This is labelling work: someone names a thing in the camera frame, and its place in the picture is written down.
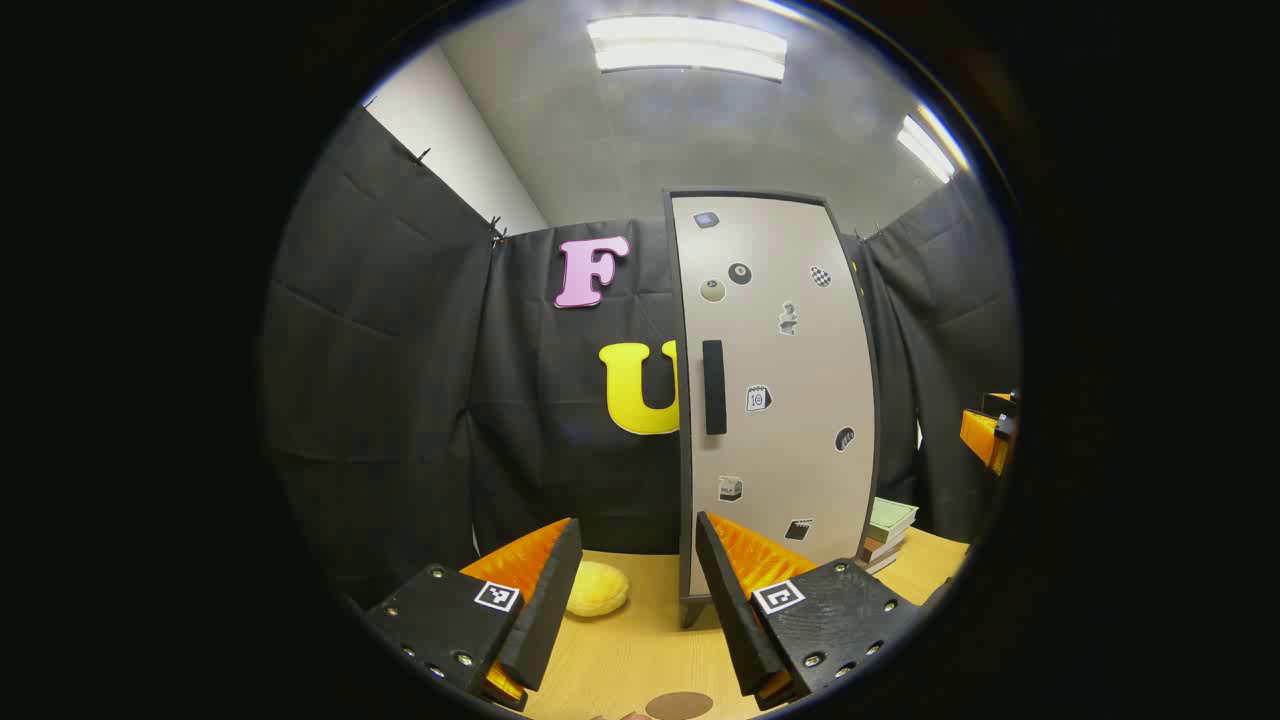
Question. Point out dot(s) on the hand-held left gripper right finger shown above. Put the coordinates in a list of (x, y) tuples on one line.
[(730, 610)]

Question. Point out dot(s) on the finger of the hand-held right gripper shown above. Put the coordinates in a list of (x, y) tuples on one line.
[(980, 435)]

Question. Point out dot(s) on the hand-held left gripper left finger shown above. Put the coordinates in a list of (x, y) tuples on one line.
[(550, 610)]

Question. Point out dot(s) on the brown round coaster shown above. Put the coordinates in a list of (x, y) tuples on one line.
[(680, 706)]

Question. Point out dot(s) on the grey cabinet door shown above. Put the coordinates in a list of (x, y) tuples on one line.
[(790, 370)]

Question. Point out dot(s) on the yellow soft sponge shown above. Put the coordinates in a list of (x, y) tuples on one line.
[(598, 588)]

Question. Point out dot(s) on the green book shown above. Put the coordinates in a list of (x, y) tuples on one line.
[(895, 513)]

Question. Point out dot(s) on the grey book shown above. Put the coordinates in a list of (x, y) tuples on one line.
[(872, 565)]

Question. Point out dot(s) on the brown book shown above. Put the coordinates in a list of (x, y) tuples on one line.
[(878, 548)]

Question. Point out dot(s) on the black backdrop cloth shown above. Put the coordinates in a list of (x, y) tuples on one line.
[(400, 400)]

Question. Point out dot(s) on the ceiling light panel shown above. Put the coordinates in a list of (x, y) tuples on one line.
[(690, 48), (928, 145)]

